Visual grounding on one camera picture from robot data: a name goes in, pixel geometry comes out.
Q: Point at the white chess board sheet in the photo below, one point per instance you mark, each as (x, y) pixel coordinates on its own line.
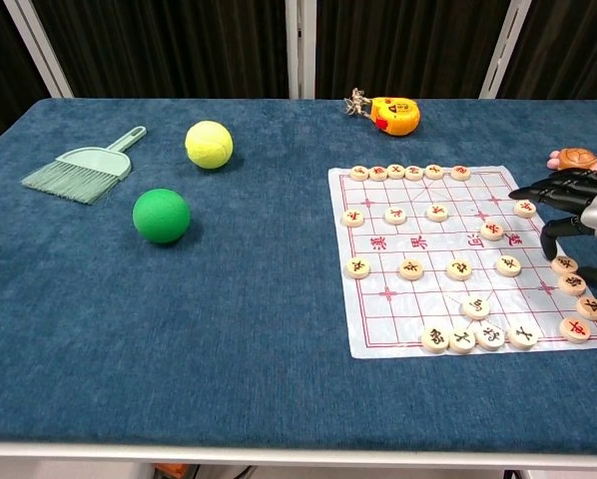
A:
(418, 299)

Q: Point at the white frame post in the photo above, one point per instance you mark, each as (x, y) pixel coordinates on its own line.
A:
(505, 47)
(301, 47)
(39, 47)

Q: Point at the green foam ball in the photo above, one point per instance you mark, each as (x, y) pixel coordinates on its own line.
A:
(161, 216)

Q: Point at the round wooden chess piece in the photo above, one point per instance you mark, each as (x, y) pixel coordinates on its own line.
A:
(492, 230)
(459, 269)
(490, 337)
(590, 308)
(434, 339)
(475, 307)
(411, 269)
(522, 336)
(414, 172)
(359, 172)
(564, 265)
(461, 341)
(433, 171)
(358, 268)
(437, 212)
(508, 265)
(572, 285)
(395, 214)
(353, 217)
(525, 208)
(378, 173)
(396, 171)
(460, 172)
(575, 330)

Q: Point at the yellow tennis ball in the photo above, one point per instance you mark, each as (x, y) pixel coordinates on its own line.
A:
(209, 144)

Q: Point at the blue table cloth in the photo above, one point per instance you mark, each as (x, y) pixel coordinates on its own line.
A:
(228, 324)

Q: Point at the pink and brown turtle toy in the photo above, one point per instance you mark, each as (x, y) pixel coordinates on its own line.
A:
(578, 158)

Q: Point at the mint green hand brush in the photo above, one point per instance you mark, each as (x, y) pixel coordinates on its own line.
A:
(86, 172)

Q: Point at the black pleated curtain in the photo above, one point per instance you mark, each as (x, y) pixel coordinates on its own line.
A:
(179, 45)

